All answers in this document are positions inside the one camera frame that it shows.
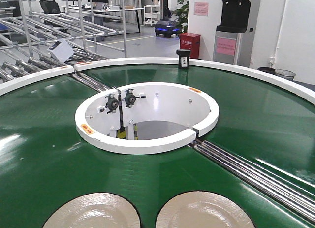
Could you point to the beige plate black rim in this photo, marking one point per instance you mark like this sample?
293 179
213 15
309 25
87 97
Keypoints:
95 210
201 209

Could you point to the steel conveyor rollers right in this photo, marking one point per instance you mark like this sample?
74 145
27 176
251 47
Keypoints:
283 191

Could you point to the black sensor on rim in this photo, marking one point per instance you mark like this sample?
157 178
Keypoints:
183 55

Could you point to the metal roller rack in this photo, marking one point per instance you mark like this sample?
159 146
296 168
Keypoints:
29 27

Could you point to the wire mesh waste bin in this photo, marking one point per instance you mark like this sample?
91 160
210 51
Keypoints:
286 74

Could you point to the green potted plant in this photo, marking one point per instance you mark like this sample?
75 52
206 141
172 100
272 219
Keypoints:
182 11

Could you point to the grey water dispenser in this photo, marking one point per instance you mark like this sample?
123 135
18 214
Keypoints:
233 23

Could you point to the blue lit mobile robot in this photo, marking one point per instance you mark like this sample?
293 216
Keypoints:
167 27

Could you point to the red fire extinguisher box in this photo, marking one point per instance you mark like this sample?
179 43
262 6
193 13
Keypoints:
190 41

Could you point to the white outer conveyor rim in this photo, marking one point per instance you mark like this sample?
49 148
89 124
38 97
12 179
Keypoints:
297 89

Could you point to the white box on rack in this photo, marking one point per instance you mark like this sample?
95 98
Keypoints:
61 51

